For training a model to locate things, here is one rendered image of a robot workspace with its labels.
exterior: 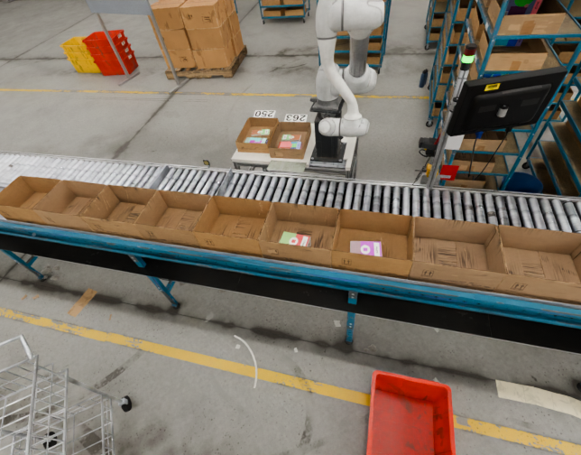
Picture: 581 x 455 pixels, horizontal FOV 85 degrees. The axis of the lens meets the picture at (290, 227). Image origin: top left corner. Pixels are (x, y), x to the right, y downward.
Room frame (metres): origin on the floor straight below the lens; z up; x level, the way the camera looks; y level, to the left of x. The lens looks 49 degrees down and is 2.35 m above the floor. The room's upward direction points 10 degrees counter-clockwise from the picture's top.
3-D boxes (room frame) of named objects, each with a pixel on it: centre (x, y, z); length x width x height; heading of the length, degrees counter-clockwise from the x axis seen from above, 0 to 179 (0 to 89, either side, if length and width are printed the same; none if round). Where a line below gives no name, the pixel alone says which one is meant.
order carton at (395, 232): (0.98, -0.42, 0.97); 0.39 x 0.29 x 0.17; 68
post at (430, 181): (1.53, -1.01, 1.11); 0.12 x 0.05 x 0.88; 68
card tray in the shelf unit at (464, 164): (1.99, -1.59, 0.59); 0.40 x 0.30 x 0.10; 156
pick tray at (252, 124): (2.44, 0.14, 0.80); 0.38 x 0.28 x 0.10; 160
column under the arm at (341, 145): (2.10, -0.41, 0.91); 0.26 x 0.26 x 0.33; 68
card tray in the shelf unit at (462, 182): (2.00, -1.59, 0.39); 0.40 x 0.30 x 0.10; 159
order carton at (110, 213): (1.56, 1.04, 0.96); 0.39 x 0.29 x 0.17; 68
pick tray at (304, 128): (2.28, -0.13, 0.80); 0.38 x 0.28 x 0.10; 160
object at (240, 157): (2.31, -0.18, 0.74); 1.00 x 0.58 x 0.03; 68
